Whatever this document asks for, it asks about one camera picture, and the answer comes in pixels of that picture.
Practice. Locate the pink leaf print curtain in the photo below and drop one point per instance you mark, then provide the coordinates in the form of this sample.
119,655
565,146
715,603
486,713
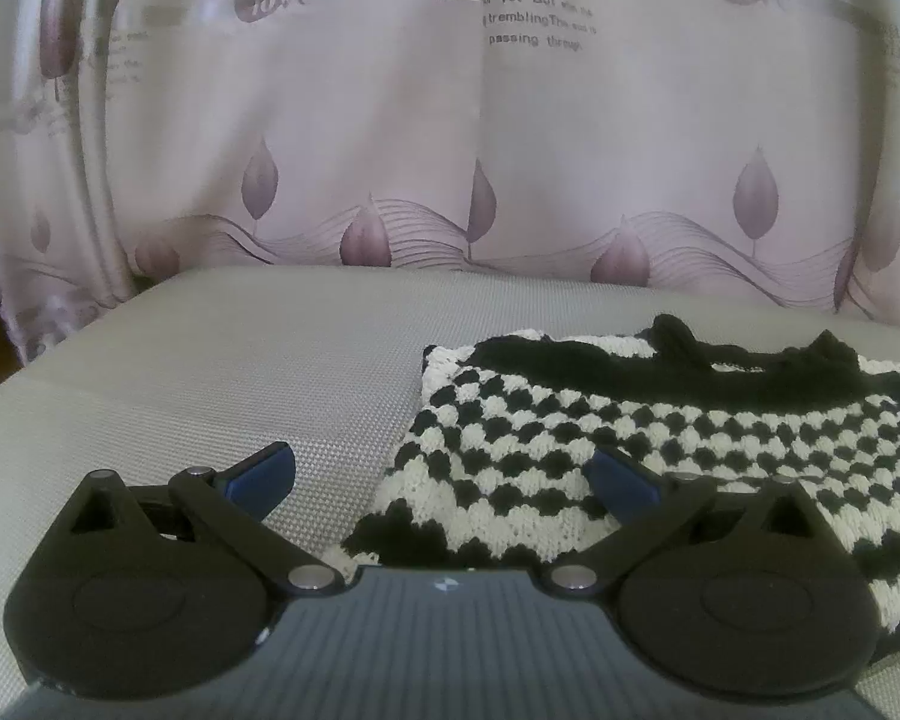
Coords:
420,127

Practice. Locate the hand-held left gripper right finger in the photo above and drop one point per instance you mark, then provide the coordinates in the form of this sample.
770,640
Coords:
622,484

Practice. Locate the black white striped knit sweater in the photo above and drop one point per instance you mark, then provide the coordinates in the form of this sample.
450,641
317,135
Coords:
540,450

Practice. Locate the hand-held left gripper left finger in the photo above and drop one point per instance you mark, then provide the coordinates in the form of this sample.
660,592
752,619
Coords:
264,476

